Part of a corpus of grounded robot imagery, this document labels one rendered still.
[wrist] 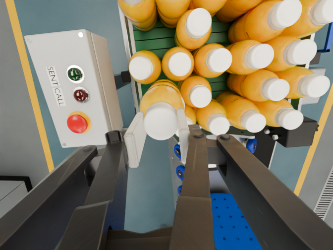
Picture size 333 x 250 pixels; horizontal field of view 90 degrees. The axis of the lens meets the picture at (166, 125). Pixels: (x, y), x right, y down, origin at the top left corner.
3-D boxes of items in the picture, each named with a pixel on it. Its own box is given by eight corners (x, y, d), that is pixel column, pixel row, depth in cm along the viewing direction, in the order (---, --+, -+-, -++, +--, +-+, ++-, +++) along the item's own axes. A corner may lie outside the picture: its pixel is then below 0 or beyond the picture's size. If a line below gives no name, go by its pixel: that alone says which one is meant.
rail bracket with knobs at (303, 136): (257, 133, 53) (277, 149, 43) (260, 111, 51) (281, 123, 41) (289, 131, 53) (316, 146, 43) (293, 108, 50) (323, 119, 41)
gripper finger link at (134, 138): (138, 168, 14) (129, 168, 14) (146, 134, 20) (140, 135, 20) (132, 134, 13) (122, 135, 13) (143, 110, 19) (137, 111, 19)
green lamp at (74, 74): (71, 81, 29) (67, 82, 27) (68, 68, 28) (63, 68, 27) (84, 80, 28) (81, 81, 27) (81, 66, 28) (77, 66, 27)
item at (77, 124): (72, 132, 32) (69, 134, 31) (67, 114, 30) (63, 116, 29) (91, 130, 32) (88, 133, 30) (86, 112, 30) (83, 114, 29)
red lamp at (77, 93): (77, 101, 30) (73, 103, 29) (74, 89, 29) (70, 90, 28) (89, 100, 30) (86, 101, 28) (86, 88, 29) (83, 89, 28)
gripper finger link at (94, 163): (123, 173, 12) (82, 177, 12) (135, 143, 17) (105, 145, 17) (119, 155, 11) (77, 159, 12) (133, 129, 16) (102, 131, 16)
